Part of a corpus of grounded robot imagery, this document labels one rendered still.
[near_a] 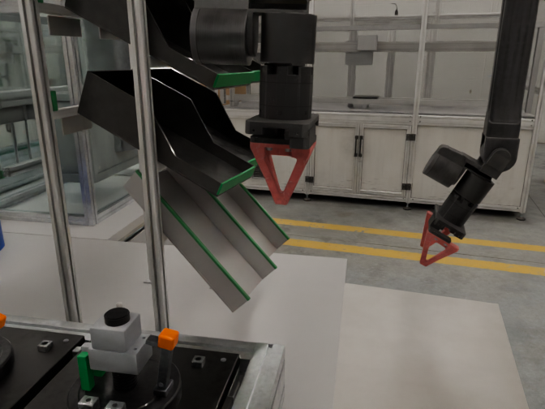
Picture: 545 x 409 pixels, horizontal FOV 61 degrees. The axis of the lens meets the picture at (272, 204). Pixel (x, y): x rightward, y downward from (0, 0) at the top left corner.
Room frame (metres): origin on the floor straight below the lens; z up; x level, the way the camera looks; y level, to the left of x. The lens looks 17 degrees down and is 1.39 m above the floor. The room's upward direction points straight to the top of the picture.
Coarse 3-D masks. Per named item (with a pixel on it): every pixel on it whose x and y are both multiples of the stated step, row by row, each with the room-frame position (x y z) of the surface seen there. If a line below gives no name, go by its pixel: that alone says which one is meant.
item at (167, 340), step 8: (152, 336) 0.50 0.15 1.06; (160, 336) 0.48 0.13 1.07; (168, 336) 0.48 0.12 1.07; (176, 336) 0.49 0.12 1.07; (152, 344) 0.49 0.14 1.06; (160, 344) 0.48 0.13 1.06; (168, 344) 0.48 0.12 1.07; (176, 344) 0.49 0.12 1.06; (168, 352) 0.48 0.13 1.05; (160, 360) 0.48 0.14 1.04; (168, 360) 0.48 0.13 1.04; (160, 368) 0.48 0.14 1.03; (168, 368) 0.48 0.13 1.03; (160, 376) 0.48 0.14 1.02; (168, 376) 0.49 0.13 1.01; (160, 384) 0.48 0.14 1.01
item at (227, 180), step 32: (96, 96) 0.76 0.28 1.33; (128, 96) 0.74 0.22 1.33; (160, 96) 0.87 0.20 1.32; (128, 128) 0.74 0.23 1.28; (160, 128) 0.72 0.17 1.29; (192, 128) 0.84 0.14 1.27; (160, 160) 0.72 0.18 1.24; (192, 160) 0.77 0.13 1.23; (224, 160) 0.82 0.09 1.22; (224, 192) 0.71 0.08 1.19
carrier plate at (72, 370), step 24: (72, 360) 0.58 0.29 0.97; (216, 360) 0.58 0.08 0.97; (48, 384) 0.53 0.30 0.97; (72, 384) 0.53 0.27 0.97; (192, 384) 0.53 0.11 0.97; (216, 384) 0.53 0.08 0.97; (24, 408) 0.48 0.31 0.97; (48, 408) 0.48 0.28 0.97; (192, 408) 0.48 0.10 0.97; (216, 408) 0.48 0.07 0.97
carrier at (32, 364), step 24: (0, 336) 0.61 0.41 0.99; (24, 336) 0.64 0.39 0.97; (48, 336) 0.64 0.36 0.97; (72, 336) 0.64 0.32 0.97; (0, 360) 0.55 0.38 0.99; (24, 360) 0.58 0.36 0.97; (48, 360) 0.58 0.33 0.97; (0, 384) 0.53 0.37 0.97; (24, 384) 0.53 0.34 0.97; (0, 408) 0.48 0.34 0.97
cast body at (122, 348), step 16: (112, 320) 0.49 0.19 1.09; (128, 320) 0.50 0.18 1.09; (96, 336) 0.48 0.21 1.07; (112, 336) 0.48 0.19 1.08; (128, 336) 0.48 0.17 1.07; (144, 336) 0.51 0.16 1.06; (96, 352) 0.48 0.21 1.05; (112, 352) 0.48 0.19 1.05; (128, 352) 0.48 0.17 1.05; (144, 352) 0.49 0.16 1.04; (96, 368) 0.48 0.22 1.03; (112, 368) 0.48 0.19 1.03; (128, 368) 0.48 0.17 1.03
